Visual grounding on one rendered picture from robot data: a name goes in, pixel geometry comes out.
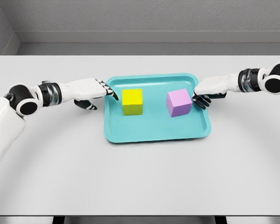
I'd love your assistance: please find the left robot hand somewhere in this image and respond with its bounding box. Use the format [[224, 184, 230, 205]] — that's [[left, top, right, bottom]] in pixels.
[[73, 77, 120, 111]]

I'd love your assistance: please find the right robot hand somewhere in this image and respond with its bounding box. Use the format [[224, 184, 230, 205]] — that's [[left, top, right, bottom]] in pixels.
[[191, 75, 222, 110]]

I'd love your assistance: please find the pink cube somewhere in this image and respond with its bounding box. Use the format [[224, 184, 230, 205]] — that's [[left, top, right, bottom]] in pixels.
[[166, 88, 193, 118]]

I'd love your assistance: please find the yellow cube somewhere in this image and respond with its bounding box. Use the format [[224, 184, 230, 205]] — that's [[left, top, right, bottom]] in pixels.
[[122, 89, 143, 116]]

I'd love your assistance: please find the teal rectangular tray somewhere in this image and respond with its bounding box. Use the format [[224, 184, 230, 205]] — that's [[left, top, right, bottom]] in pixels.
[[103, 73, 212, 144]]

